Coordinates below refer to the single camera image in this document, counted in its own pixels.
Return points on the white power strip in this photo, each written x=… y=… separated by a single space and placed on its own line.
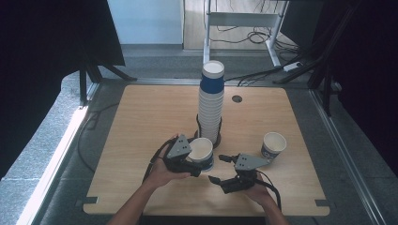
x=293 y=66

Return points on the white metal desk frame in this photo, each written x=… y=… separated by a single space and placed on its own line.
x=241 y=19

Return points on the person's right hand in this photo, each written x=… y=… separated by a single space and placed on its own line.
x=261 y=193

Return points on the black cup holder stand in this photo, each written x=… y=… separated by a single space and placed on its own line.
x=217 y=142

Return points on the aluminium floor rail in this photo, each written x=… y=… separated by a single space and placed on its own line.
x=344 y=156

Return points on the stack of paper cups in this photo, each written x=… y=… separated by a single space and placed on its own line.
x=211 y=106

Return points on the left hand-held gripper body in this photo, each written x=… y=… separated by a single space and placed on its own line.
x=180 y=148

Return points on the person's left hand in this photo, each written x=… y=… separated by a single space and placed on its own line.
x=161 y=175

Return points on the black curtain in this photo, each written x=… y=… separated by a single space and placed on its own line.
x=37 y=47
x=369 y=78

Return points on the blue and white paper cup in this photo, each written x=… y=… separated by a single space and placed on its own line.
x=273 y=143
x=202 y=150

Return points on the black metal stand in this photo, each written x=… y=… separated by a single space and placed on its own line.
x=325 y=56

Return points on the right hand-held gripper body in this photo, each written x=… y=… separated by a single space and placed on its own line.
x=248 y=162

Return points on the black tripod stand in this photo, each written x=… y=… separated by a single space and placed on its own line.
x=90 y=72

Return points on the white wall panel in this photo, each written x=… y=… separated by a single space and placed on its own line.
x=144 y=22

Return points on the round black table grommet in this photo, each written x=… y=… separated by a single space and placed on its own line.
x=237 y=98

